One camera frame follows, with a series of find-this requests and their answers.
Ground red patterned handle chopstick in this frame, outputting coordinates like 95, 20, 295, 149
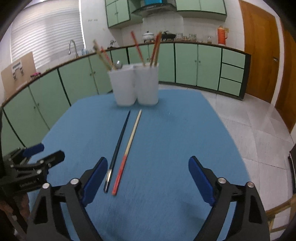
112, 109, 142, 196

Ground green kitchen cabinets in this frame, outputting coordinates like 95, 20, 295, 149
1, 42, 251, 154
105, 0, 227, 29

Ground white window blind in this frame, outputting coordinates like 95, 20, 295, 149
10, 1, 85, 68

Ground cardboard box on counter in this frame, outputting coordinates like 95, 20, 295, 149
1, 52, 36, 99

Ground metal spoon in holder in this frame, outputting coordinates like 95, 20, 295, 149
114, 60, 123, 69

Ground red floral chopstick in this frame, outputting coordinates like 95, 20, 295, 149
149, 32, 161, 67
100, 47, 115, 69

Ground blue table mat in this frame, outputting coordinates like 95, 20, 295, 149
31, 90, 249, 240

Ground green upper kitchen cabinets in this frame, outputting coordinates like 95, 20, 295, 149
105, 0, 227, 29

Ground person's left hand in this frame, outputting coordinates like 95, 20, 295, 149
1, 193, 30, 221

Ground plain bamboo chopstick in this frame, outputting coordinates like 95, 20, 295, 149
93, 40, 112, 71
154, 37, 162, 67

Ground red white-flower chopstick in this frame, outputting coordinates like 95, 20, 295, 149
130, 31, 145, 66

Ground range hood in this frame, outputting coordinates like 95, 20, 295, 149
132, 4, 177, 18

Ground white double utensil holder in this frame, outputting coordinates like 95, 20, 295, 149
108, 63, 159, 106

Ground blue box above hood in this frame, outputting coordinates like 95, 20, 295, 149
144, 0, 167, 6

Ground green lower kitchen cabinets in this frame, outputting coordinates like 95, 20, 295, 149
1, 42, 251, 154

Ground black wok on stove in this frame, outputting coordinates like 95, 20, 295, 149
162, 31, 176, 42

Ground metal kettle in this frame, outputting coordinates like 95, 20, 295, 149
107, 40, 117, 49

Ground white cooking pot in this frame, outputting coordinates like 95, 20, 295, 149
142, 31, 155, 43

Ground chrome kitchen faucet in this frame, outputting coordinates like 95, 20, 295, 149
68, 40, 79, 58

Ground wooden chair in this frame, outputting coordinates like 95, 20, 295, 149
265, 148, 296, 233

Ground orange thermos flask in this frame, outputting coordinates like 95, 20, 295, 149
217, 26, 229, 45

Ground glass jars on counter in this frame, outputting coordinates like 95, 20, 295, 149
175, 33, 213, 44

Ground brown wooden door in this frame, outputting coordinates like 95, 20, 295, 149
239, 1, 280, 103

